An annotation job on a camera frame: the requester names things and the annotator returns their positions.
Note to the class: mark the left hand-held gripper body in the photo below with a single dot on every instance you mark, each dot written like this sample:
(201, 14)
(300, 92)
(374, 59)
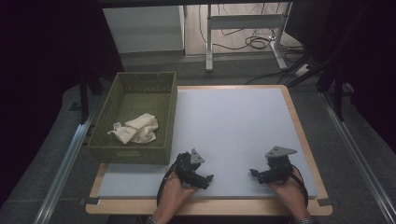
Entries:
(186, 165)

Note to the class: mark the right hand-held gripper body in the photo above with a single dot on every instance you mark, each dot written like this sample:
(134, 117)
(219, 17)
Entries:
(278, 168)

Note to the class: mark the cream knitted cloth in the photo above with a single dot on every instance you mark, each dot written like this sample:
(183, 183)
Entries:
(141, 128)

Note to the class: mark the green woven basket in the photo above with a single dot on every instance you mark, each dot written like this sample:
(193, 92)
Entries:
(140, 102)

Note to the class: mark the person's right hand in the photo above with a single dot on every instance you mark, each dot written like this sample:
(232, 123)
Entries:
(288, 194)

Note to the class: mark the person's left hand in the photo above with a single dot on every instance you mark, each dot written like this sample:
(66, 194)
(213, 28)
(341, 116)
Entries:
(174, 196)

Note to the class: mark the grey tape piece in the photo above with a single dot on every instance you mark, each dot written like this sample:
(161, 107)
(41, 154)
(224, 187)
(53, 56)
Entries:
(90, 201)
(325, 202)

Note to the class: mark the pale grey table mat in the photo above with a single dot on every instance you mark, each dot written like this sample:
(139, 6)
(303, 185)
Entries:
(233, 118)

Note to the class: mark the black stand leg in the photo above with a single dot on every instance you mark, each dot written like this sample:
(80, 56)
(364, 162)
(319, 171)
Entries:
(84, 99)
(338, 96)

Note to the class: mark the white power strip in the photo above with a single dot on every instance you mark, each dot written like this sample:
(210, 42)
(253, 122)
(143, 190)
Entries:
(302, 70)

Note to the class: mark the white cabinet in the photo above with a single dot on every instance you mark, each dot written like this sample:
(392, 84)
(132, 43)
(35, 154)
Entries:
(143, 28)

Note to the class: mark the metal floor rail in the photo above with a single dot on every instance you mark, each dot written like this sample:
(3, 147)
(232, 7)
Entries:
(358, 155)
(62, 168)

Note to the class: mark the white metal desk frame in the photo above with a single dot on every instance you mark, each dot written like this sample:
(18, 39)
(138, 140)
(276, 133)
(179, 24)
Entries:
(243, 21)

